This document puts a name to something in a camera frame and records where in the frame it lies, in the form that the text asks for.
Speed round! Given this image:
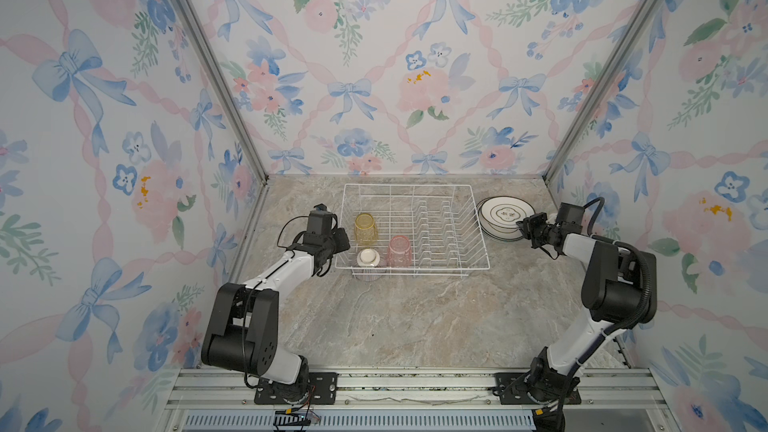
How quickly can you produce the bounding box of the pink ribbed glass cup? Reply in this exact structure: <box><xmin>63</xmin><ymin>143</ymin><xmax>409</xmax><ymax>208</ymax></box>
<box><xmin>387</xmin><ymin>235</ymin><xmax>413</xmax><ymax>269</ymax></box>

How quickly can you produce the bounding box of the right aluminium corner post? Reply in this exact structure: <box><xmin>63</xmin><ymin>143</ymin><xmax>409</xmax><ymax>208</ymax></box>
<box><xmin>543</xmin><ymin>0</ymin><xmax>663</xmax><ymax>186</ymax></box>

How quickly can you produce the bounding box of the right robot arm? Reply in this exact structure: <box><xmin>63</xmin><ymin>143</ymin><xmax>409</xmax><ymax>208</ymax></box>
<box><xmin>517</xmin><ymin>211</ymin><xmax>658</xmax><ymax>383</ymax></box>

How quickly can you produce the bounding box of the yellow ribbed glass cup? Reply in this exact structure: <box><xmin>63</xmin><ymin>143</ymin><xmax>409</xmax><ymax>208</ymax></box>
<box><xmin>354</xmin><ymin>212</ymin><xmax>379</xmax><ymax>247</ymax></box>

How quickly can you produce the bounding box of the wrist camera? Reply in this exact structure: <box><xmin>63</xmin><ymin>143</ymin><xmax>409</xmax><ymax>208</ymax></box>
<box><xmin>306</xmin><ymin>204</ymin><xmax>337</xmax><ymax>239</ymax></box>
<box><xmin>555</xmin><ymin>202</ymin><xmax>585</xmax><ymax>233</ymax></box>

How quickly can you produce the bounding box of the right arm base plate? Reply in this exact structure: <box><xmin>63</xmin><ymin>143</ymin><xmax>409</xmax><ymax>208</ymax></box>
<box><xmin>491</xmin><ymin>372</ymin><xmax>566</xmax><ymax>406</ymax></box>

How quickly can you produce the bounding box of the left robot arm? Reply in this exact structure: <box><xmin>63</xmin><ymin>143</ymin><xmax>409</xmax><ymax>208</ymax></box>
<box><xmin>201</xmin><ymin>228</ymin><xmax>350</xmax><ymax>386</ymax></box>

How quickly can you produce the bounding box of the left aluminium corner post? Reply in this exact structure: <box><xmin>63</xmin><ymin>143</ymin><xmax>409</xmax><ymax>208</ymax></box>
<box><xmin>146</xmin><ymin>0</ymin><xmax>269</xmax><ymax>184</ymax></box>

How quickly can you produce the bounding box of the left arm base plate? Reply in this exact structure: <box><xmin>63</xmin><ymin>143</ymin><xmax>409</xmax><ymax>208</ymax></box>
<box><xmin>253</xmin><ymin>372</ymin><xmax>339</xmax><ymax>406</ymax></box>

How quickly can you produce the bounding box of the white wire dish rack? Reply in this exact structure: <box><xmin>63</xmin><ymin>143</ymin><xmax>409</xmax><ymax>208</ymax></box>
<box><xmin>334</xmin><ymin>183</ymin><xmax>490</xmax><ymax>280</ymax></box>

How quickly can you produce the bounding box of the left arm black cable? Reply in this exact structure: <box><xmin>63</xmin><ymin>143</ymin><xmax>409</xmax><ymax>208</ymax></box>
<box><xmin>275</xmin><ymin>214</ymin><xmax>310</xmax><ymax>250</ymax></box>

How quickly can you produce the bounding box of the white front plate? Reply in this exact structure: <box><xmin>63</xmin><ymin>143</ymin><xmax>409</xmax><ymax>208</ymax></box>
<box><xmin>477</xmin><ymin>196</ymin><xmax>536</xmax><ymax>242</ymax></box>

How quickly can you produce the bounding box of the aluminium corner post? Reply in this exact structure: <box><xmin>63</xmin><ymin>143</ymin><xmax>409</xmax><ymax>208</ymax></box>
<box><xmin>543</xmin><ymin>0</ymin><xmax>663</xmax><ymax>186</ymax></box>
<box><xmin>146</xmin><ymin>0</ymin><xmax>269</xmax><ymax>184</ymax></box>

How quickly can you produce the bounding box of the aluminium mounting rail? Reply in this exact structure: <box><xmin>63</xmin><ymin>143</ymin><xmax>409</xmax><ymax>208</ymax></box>
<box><xmin>155</xmin><ymin>367</ymin><xmax>680</xmax><ymax>431</ymax></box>

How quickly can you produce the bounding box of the small white ceramic bowl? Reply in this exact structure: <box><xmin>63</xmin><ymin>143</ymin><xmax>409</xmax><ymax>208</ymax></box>
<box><xmin>356</xmin><ymin>248</ymin><xmax>381</xmax><ymax>273</ymax></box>

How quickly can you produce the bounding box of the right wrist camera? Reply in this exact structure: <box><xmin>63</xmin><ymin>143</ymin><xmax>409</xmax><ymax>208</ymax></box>
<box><xmin>555</xmin><ymin>202</ymin><xmax>585</xmax><ymax>233</ymax></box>

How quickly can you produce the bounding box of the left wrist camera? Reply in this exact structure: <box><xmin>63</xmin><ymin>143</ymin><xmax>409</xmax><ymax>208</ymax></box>
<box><xmin>306</xmin><ymin>204</ymin><xmax>337</xmax><ymax>239</ymax></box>

